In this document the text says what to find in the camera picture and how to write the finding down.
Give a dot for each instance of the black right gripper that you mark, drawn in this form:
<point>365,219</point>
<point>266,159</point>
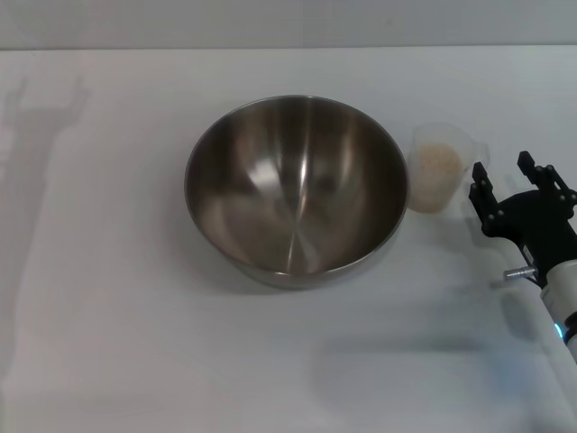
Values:
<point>536,221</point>

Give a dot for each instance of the clear plastic measuring cup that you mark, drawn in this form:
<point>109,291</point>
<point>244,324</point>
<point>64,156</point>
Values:
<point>466,144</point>

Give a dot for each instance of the stainless steel mixing bowl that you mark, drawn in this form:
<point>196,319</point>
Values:
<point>297,194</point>

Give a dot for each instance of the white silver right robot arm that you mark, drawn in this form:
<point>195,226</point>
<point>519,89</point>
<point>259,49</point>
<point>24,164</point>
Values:
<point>563,297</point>

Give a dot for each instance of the pale rice grains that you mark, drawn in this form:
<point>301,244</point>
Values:
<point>436,164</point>

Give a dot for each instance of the small silver connector plug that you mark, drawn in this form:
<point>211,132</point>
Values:
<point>518,272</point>

